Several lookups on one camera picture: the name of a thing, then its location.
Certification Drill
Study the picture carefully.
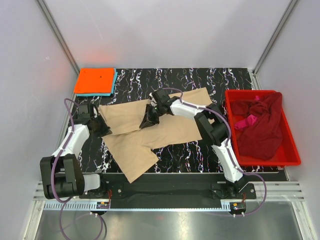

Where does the left controller board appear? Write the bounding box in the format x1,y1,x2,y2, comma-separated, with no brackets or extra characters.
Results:
96,201,110,210

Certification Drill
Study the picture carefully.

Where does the beige t-shirt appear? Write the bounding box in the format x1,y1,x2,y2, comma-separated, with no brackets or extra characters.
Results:
98,99,202,183

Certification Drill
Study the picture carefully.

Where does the left aluminium corner post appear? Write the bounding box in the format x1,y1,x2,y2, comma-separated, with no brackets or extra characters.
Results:
35,0,80,76

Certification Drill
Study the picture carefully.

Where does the controller board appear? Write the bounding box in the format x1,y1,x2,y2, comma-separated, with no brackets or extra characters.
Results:
230,202,247,212
96,201,110,210

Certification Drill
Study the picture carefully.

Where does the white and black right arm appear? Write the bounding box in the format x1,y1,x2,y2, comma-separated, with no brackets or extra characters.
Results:
139,88,249,199

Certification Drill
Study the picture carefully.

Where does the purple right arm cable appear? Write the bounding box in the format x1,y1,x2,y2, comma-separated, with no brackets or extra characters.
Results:
159,87,266,218

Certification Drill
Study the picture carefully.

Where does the red plastic bin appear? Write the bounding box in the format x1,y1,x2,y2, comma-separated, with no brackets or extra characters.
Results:
225,90,301,167

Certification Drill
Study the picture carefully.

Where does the right aluminium corner post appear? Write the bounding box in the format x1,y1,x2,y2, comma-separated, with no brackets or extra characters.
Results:
252,0,300,76

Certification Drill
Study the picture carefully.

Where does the aluminium corner post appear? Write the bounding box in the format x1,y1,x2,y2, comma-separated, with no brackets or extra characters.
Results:
252,0,300,76
35,0,80,76

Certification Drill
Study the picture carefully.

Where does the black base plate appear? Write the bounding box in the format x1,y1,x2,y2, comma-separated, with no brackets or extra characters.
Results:
80,173,257,200

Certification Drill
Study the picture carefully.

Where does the right controller board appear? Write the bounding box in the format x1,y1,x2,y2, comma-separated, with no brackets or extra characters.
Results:
230,202,247,212

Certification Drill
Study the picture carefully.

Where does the dark red t-shirt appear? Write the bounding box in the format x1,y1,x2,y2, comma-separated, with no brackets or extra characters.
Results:
230,92,283,161

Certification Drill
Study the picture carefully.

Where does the folded orange t-shirt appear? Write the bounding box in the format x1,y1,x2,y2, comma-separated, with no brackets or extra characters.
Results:
73,67,116,95

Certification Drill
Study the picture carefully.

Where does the black marble-pattern mat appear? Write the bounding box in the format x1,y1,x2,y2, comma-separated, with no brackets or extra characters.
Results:
74,68,255,174

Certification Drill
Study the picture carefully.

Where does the folded teal t-shirt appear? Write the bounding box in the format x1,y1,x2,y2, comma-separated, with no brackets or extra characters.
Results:
75,68,118,98

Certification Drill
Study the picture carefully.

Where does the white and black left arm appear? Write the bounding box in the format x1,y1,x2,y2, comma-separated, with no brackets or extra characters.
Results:
39,103,112,202

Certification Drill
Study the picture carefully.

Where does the aluminium frame rail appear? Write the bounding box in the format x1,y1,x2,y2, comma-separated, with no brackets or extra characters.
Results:
32,180,306,213

